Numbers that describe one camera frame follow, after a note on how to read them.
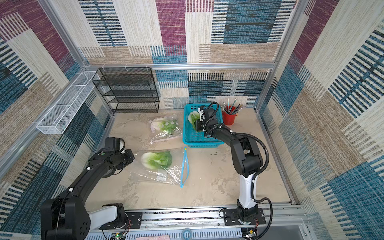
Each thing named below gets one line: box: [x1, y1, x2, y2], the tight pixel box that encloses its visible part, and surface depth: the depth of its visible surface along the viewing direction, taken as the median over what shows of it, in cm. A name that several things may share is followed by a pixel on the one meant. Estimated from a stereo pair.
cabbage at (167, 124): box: [152, 116, 178, 134], surface depth 104 cm
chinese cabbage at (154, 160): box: [141, 150, 173, 170], surface depth 87 cm
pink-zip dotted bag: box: [149, 113, 183, 144], surface depth 104 cm
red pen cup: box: [222, 110, 238, 126], surface depth 110 cm
